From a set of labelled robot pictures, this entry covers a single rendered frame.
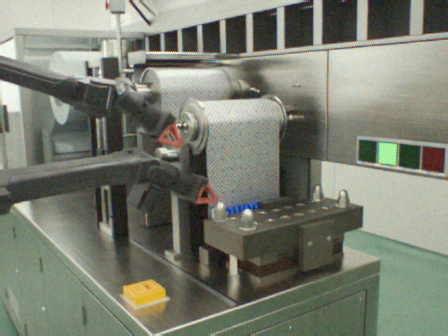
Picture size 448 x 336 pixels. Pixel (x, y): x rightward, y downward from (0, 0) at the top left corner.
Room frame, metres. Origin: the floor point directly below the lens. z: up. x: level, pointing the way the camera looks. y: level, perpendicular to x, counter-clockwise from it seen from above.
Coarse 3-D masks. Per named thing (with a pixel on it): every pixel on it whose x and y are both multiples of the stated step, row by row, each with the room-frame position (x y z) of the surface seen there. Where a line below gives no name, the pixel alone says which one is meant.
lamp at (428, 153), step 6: (426, 150) 1.04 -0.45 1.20; (432, 150) 1.02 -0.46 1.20; (438, 150) 1.01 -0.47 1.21; (426, 156) 1.04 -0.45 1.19; (432, 156) 1.02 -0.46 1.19; (438, 156) 1.01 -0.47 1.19; (426, 162) 1.03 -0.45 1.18; (432, 162) 1.02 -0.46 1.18; (438, 162) 1.01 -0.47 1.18; (426, 168) 1.03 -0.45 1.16; (432, 168) 1.02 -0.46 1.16; (438, 168) 1.01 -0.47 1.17
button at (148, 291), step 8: (152, 280) 1.01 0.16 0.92; (128, 288) 0.97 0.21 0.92; (136, 288) 0.97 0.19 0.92; (144, 288) 0.97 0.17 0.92; (152, 288) 0.97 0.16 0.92; (160, 288) 0.97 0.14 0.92; (128, 296) 0.96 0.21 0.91; (136, 296) 0.93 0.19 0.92; (144, 296) 0.94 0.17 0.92; (152, 296) 0.95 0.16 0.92; (160, 296) 0.96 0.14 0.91; (136, 304) 0.93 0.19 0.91
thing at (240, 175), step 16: (272, 144) 1.31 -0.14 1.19; (208, 160) 1.19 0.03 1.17; (224, 160) 1.22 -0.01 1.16; (240, 160) 1.25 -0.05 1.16; (256, 160) 1.28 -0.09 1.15; (272, 160) 1.31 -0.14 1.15; (208, 176) 1.19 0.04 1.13; (224, 176) 1.22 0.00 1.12; (240, 176) 1.25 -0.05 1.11; (256, 176) 1.28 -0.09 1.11; (272, 176) 1.31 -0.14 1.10; (208, 192) 1.19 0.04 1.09; (224, 192) 1.22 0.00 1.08; (240, 192) 1.25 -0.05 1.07; (256, 192) 1.28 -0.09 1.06; (272, 192) 1.31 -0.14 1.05; (208, 208) 1.19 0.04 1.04
